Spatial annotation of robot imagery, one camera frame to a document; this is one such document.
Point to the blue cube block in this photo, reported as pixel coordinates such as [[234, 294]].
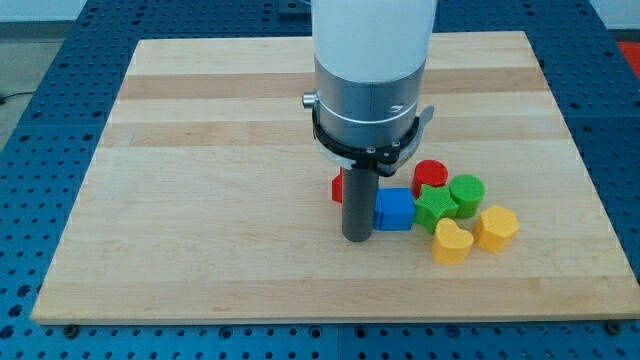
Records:
[[394, 209]]

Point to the green cylinder block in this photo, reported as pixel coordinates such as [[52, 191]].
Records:
[[468, 192]]

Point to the red cylinder block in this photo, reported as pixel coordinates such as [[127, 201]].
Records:
[[428, 172]]

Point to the yellow heart block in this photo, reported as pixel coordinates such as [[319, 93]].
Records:
[[451, 244]]

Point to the red star block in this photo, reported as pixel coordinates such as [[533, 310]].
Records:
[[337, 187]]

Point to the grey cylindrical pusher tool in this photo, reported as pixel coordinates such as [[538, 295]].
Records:
[[358, 206]]

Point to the wooden board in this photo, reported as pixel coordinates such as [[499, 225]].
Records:
[[208, 202]]

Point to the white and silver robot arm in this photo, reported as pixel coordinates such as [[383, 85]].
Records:
[[369, 60]]

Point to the green star block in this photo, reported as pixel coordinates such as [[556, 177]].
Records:
[[432, 205]]

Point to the yellow hexagon block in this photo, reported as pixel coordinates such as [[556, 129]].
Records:
[[496, 228]]

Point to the black tool mounting bracket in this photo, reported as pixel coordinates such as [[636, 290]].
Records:
[[383, 161]]

